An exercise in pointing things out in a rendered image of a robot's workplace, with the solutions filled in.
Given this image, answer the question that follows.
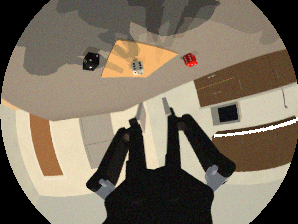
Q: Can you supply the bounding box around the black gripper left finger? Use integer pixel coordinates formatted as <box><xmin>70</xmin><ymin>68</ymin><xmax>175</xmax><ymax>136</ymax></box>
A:
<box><xmin>86</xmin><ymin>102</ymin><xmax>147</xmax><ymax>204</ymax></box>

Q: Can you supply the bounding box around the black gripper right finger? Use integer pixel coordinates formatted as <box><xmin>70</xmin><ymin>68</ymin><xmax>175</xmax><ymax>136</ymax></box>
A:
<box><xmin>161</xmin><ymin>97</ymin><xmax>236</xmax><ymax>202</ymax></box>

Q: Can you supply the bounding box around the tan square mat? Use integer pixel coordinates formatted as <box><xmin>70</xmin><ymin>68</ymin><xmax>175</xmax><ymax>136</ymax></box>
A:
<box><xmin>101</xmin><ymin>39</ymin><xmax>178</xmax><ymax>78</ymax></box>

